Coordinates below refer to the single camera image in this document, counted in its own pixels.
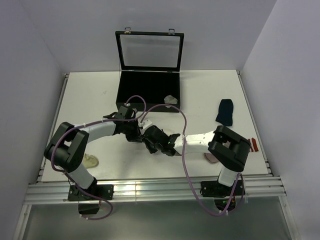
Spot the grey sock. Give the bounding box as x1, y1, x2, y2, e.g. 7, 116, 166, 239
164, 95, 178, 105

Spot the white sock with dark stripes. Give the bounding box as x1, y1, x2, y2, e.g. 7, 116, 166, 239
161, 128, 176, 136

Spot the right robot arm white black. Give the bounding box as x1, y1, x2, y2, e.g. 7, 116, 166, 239
140, 125, 251, 195

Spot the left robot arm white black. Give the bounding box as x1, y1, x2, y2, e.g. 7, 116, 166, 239
44, 106, 141, 200

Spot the pale yellow sock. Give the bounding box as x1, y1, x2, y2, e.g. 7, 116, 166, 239
82, 153, 99, 169

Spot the mauve sock with red stripes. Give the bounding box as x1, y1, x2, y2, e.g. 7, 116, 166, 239
203, 137, 259, 164

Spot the black display case with glass lid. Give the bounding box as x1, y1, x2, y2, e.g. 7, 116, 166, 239
115, 27, 185, 113

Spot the navy blue sock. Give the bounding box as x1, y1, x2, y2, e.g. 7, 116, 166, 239
215, 99, 234, 127

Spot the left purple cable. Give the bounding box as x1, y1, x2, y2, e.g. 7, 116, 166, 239
51, 95, 147, 221

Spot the purple cable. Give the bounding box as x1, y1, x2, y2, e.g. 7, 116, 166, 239
141, 103, 245, 218
51, 95, 147, 221

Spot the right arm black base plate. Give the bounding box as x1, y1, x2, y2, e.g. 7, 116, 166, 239
200, 180, 246, 198

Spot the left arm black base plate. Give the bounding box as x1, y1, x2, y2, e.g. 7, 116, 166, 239
67, 184, 114, 202

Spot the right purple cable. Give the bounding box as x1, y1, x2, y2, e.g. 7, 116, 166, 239
141, 103, 245, 218

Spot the aluminium rail frame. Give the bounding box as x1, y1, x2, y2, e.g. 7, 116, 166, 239
13, 70, 301, 240

